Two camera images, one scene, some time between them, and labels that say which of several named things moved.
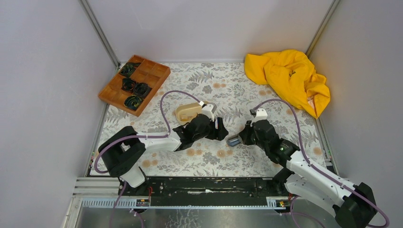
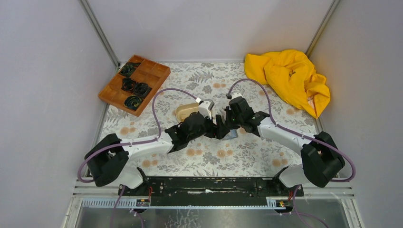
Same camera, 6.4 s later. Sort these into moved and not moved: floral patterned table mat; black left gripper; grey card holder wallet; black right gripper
Moved: black right gripper; grey card holder wallet
Not moved: black left gripper; floral patterned table mat
